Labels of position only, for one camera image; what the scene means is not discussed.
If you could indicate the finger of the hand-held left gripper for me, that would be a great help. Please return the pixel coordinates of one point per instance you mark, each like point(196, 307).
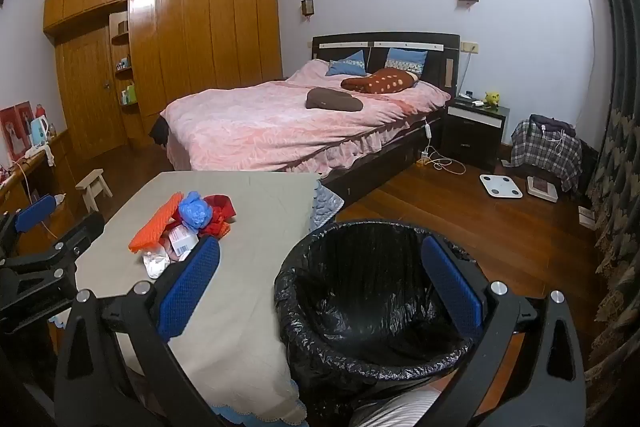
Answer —
point(35, 209)
point(82, 232)

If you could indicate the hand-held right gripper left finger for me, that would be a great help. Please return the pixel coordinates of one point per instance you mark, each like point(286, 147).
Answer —
point(192, 287)

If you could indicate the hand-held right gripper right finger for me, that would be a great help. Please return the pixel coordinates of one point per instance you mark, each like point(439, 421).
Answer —
point(452, 287)

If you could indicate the white cardboard box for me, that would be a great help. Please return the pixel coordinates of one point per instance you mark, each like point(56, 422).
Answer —
point(181, 241)

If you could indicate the trash bin with black bag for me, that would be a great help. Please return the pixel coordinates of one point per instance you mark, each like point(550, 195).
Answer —
point(375, 297)

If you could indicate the red cloth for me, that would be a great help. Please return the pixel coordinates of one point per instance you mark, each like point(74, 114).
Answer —
point(220, 207)

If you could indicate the wooden desk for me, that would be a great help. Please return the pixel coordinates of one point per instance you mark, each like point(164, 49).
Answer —
point(30, 179)

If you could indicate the clear plastic wrapper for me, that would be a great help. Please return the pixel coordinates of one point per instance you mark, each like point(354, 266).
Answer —
point(156, 263)

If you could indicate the wooden stool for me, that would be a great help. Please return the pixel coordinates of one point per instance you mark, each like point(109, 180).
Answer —
point(92, 187)

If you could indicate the white cloth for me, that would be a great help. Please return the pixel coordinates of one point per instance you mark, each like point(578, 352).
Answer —
point(48, 153)

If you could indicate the orange foam net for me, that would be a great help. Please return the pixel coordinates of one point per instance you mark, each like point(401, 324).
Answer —
point(152, 227)

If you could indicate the beige tablecloth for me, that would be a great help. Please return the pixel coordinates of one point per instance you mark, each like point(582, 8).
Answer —
point(240, 342)

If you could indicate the light blue kettle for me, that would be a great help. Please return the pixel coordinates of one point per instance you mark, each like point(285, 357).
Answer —
point(39, 133)

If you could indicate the blue plastic bag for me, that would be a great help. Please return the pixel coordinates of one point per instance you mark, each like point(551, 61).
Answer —
point(195, 209)

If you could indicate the red bottle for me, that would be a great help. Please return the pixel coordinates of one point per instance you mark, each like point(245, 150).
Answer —
point(40, 112)

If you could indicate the white bathroom scale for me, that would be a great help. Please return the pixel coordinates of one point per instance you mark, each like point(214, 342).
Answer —
point(501, 186)

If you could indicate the black garment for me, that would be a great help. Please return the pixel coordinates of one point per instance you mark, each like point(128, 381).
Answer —
point(159, 132)

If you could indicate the wooden door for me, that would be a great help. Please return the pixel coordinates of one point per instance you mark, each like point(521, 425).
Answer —
point(90, 92)

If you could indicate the scale with dark centre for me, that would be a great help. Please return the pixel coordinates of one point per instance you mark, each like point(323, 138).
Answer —
point(542, 188)

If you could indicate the person's striped clothing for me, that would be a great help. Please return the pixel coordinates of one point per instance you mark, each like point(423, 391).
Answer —
point(395, 412)

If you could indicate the blue quilted mat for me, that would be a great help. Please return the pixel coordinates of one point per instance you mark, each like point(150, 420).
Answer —
point(327, 204)

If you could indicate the white floor box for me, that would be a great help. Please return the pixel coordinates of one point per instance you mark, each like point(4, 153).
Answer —
point(586, 217)

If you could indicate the dark nightstand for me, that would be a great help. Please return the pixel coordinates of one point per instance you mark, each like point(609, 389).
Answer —
point(472, 137)

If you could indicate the plaid cloth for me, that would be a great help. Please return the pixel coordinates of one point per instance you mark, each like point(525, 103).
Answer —
point(540, 154)

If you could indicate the small shelf items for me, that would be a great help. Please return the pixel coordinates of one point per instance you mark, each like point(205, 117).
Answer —
point(124, 63)

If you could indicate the pink blanket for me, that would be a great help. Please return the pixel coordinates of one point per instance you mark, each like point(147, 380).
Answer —
point(260, 127)

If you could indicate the dark garment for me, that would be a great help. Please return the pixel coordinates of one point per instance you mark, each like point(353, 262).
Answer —
point(550, 124)

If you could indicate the yellow plush toy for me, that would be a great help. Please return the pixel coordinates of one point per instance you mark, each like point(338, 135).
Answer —
point(492, 99)

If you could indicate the patterned curtain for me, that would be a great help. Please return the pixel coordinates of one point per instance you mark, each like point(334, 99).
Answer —
point(617, 157)

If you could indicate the red dotted pillow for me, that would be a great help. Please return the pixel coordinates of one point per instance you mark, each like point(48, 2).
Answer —
point(382, 82)

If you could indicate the brown pillow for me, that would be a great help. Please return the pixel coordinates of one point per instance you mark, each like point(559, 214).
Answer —
point(332, 99)

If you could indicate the blue pillow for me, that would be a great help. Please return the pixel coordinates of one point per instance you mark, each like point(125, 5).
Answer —
point(347, 63)
point(406, 59)

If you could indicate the wooden wardrobe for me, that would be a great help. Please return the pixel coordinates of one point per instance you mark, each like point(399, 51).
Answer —
point(210, 32)

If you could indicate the dark wooden bed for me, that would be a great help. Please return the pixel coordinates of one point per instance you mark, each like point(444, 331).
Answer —
point(390, 42)

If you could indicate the red photo frame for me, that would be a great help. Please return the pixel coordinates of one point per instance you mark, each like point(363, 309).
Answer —
point(15, 132)

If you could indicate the wall socket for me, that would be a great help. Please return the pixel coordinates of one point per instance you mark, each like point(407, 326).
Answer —
point(470, 47)

